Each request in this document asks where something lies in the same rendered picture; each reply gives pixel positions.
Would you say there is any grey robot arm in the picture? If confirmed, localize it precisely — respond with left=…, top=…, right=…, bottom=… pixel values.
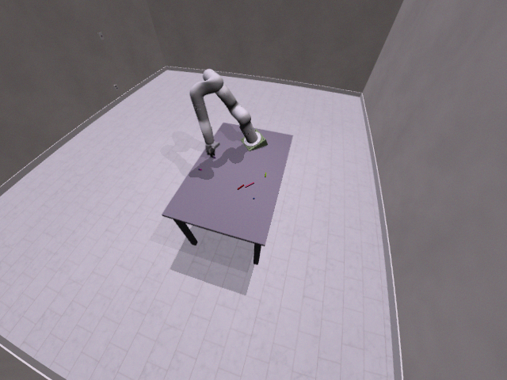
left=189, top=69, right=261, bottom=150

